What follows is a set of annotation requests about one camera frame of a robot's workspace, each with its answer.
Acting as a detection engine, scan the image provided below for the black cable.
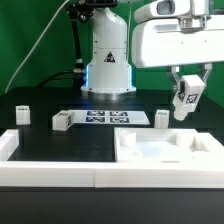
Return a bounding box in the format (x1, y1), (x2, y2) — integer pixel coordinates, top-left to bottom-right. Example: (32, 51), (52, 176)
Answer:
(36, 69), (88, 88)

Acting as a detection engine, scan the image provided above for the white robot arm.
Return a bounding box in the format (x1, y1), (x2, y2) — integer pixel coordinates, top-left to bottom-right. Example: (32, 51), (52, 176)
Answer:
(81, 0), (224, 100)

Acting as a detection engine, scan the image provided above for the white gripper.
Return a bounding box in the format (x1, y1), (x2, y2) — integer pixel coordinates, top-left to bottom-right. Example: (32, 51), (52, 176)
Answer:
(132, 0), (224, 92)

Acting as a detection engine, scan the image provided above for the white cable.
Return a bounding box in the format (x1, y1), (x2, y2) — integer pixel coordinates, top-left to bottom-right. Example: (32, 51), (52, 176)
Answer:
(3, 0), (71, 95)

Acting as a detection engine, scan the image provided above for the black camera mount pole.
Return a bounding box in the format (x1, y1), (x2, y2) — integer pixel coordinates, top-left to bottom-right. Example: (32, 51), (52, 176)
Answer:
(65, 0), (118, 88)

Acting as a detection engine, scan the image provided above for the white U-shaped fence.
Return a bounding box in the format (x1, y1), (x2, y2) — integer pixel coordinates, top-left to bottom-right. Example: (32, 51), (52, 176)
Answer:
(0, 129), (224, 188)

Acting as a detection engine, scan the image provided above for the white square tabletop part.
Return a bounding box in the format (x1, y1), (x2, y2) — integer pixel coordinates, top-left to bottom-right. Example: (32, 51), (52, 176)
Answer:
(114, 128), (224, 163)

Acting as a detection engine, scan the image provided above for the white tag base sheet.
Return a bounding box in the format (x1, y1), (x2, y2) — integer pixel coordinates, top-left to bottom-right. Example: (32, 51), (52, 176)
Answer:
(72, 110), (150, 125)

